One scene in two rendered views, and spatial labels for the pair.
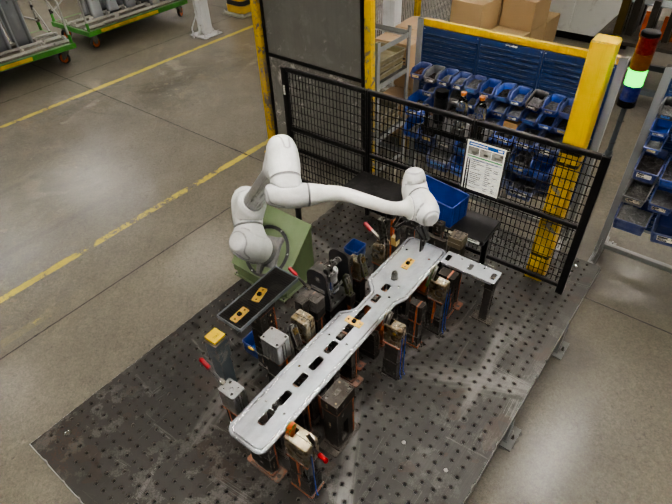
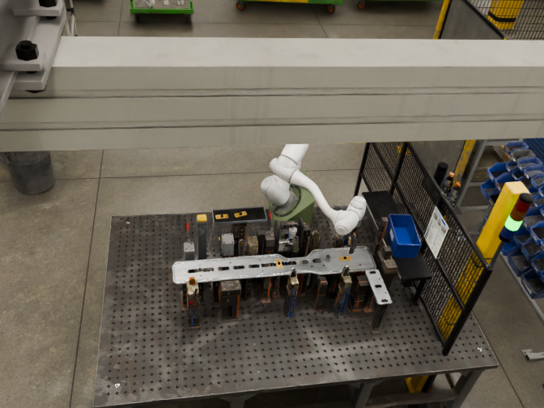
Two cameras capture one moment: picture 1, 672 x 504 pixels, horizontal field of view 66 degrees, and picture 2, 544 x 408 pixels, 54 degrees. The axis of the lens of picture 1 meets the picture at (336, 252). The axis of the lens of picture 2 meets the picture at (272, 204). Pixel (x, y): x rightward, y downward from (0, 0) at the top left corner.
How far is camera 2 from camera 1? 1.78 m
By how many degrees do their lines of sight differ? 28
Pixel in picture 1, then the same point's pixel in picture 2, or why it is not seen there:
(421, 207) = (339, 220)
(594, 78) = (499, 209)
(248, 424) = (182, 268)
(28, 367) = (155, 189)
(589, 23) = not seen: outside the picture
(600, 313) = not seen: outside the picture
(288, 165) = (291, 154)
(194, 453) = (163, 270)
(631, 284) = not seen: outside the picture
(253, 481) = (173, 301)
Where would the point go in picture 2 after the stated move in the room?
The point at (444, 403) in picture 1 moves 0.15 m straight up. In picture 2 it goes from (295, 346) to (298, 333)
